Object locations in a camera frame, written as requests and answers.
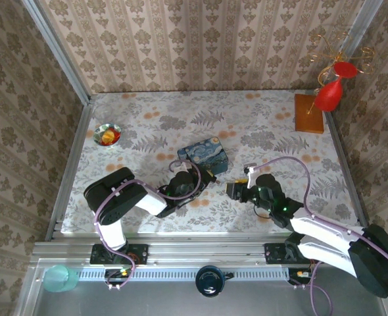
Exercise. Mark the red wine glass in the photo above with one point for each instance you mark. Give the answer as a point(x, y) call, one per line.
point(327, 95)

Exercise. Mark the floral patterned table mat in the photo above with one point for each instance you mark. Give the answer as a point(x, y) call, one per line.
point(213, 112)

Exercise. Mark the grey metal shelf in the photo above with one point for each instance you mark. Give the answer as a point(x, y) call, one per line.
point(148, 299)

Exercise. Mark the dark blue mug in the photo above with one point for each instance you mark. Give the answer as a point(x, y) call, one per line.
point(210, 279)

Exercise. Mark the long aluminium base rail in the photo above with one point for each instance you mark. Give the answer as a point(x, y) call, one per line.
point(197, 250)

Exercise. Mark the aluminium frame corner post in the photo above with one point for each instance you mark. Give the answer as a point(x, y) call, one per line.
point(361, 23)
point(59, 56)

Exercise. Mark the orange wooden base block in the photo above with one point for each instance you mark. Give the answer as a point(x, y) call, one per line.
point(309, 118)

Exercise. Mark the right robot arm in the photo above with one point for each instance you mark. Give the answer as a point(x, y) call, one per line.
point(325, 227)

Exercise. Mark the teal plastic cup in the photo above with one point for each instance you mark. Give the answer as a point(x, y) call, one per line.
point(60, 279)

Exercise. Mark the aluminium side rail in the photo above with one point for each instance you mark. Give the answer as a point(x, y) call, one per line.
point(69, 171)
point(345, 171)

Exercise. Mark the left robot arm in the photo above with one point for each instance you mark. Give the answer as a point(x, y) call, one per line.
point(115, 200)

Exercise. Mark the small colourful glass dish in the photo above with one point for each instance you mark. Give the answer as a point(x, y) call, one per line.
point(97, 138)

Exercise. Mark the orange red item in dish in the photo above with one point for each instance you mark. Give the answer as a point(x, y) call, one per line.
point(108, 135)

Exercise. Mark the starry night tin box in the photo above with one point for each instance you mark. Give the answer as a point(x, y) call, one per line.
point(204, 154)

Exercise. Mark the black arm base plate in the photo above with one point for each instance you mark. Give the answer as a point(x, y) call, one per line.
point(138, 253)
point(273, 253)

